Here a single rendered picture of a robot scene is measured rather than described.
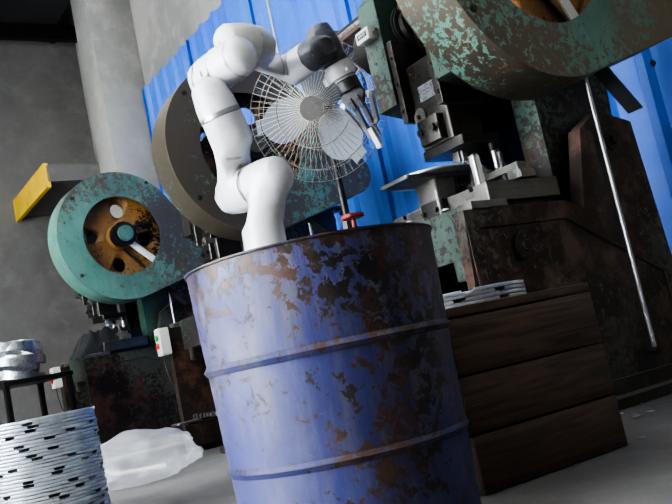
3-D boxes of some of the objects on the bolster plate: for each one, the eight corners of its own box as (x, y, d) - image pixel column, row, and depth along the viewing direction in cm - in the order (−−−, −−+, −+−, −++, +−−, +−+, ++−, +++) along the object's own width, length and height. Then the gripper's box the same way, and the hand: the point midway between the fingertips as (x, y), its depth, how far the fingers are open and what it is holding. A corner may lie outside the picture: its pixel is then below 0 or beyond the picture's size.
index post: (479, 184, 240) (472, 152, 241) (473, 187, 242) (465, 155, 243) (486, 183, 241) (479, 152, 242) (479, 186, 244) (472, 155, 245)
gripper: (323, 90, 256) (360, 158, 259) (358, 69, 251) (395, 139, 253) (331, 87, 263) (366, 154, 265) (365, 67, 258) (401, 136, 260)
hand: (375, 137), depth 259 cm, fingers closed
